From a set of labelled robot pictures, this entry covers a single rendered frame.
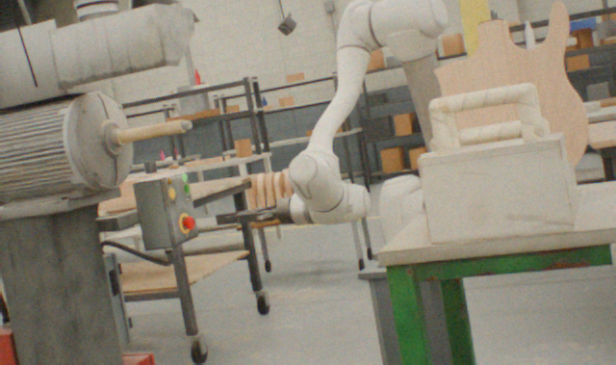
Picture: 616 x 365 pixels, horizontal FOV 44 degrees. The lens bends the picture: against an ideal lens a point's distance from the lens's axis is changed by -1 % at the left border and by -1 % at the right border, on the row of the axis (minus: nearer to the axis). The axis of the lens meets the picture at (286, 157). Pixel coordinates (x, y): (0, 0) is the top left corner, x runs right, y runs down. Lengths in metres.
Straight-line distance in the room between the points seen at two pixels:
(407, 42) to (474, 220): 0.81
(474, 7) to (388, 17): 6.43
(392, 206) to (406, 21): 0.61
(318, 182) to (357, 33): 0.56
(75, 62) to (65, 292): 0.60
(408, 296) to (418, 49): 0.86
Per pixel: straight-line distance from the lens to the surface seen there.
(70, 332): 2.10
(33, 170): 2.04
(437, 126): 1.54
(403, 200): 2.45
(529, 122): 1.51
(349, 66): 2.23
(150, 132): 1.95
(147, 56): 1.79
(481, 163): 1.52
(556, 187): 1.51
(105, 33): 1.85
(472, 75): 1.88
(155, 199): 2.21
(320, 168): 1.88
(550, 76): 1.86
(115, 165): 2.03
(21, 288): 2.16
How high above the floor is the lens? 1.23
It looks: 3 degrees down
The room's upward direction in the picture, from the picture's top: 10 degrees counter-clockwise
